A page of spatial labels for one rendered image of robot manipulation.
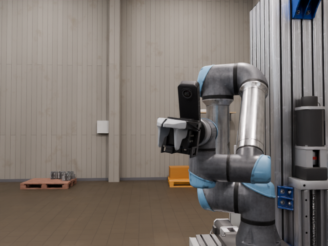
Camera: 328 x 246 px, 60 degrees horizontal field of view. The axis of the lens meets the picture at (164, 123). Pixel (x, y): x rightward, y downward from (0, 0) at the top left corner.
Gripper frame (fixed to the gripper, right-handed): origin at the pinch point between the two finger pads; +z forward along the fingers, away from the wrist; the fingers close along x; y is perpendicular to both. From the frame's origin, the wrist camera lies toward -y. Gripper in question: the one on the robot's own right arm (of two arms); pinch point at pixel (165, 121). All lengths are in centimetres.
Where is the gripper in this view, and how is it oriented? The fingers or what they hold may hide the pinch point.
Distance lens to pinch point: 53.0
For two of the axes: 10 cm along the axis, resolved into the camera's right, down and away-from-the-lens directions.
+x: -9.2, -1.3, 3.6
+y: -1.3, 9.9, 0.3
